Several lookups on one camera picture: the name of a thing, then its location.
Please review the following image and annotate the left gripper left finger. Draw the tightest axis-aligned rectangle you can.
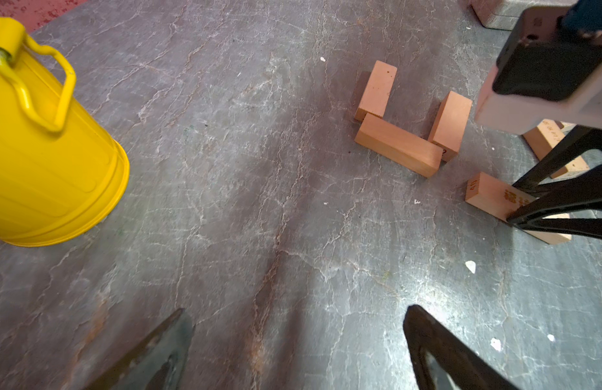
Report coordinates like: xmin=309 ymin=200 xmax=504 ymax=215
xmin=86 ymin=309 xmax=194 ymax=389

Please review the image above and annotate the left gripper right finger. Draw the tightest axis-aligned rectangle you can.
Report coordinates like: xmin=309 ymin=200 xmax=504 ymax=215
xmin=403 ymin=305 xmax=516 ymax=389

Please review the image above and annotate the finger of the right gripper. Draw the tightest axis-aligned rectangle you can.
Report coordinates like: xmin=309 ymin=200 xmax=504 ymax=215
xmin=507 ymin=164 xmax=602 ymax=240
xmin=512 ymin=125 xmax=602 ymax=195

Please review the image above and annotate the wooden block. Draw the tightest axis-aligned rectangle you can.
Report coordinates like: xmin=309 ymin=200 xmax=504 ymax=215
xmin=523 ymin=120 xmax=590 ymax=180
xmin=428 ymin=91 xmax=473 ymax=163
xmin=354 ymin=61 xmax=398 ymax=122
xmin=355 ymin=115 xmax=442 ymax=178
xmin=464 ymin=171 xmax=572 ymax=245

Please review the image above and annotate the grey stone block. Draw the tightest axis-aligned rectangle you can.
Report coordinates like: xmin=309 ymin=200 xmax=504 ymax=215
xmin=469 ymin=0 xmax=577 ymax=31

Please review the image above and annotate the yellow metal bucket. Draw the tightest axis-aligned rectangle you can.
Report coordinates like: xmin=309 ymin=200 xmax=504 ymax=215
xmin=0 ymin=17 xmax=130 ymax=247

